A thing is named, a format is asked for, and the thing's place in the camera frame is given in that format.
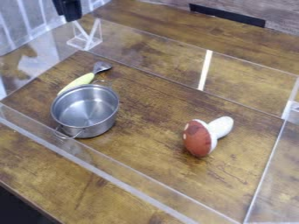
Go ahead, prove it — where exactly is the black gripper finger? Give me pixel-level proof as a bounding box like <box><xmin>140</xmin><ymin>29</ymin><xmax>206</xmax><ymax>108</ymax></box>
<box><xmin>52</xmin><ymin>0</ymin><xmax>64</xmax><ymax>16</ymax></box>
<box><xmin>62</xmin><ymin>0</ymin><xmax>82</xmax><ymax>22</ymax></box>

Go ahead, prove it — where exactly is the green handled metal spoon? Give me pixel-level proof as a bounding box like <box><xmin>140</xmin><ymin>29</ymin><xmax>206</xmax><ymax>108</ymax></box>
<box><xmin>59</xmin><ymin>61</ymin><xmax>112</xmax><ymax>94</ymax></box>

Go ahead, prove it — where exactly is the black bar on table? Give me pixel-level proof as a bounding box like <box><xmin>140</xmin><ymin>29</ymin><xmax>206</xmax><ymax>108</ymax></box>
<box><xmin>190</xmin><ymin>3</ymin><xmax>267</xmax><ymax>28</ymax></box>

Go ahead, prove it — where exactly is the stainless steel pot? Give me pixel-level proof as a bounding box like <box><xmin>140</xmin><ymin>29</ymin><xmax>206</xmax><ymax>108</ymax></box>
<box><xmin>51</xmin><ymin>80</ymin><xmax>119</xmax><ymax>139</ymax></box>

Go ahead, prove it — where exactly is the red plush mushroom toy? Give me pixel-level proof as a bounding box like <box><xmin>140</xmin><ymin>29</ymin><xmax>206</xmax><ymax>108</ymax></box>
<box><xmin>182</xmin><ymin>116</ymin><xmax>234</xmax><ymax>158</ymax></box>

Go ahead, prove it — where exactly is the clear acrylic triangle bracket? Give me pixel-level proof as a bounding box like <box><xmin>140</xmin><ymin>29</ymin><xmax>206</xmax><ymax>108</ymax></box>
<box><xmin>67</xmin><ymin>18</ymin><xmax>103</xmax><ymax>51</ymax></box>

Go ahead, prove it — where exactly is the clear acrylic enclosure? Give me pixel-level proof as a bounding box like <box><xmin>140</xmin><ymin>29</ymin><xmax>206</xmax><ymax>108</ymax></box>
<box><xmin>0</xmin><ymin>21</ymin><xmax>299</xmax><ymax>224</ymax></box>

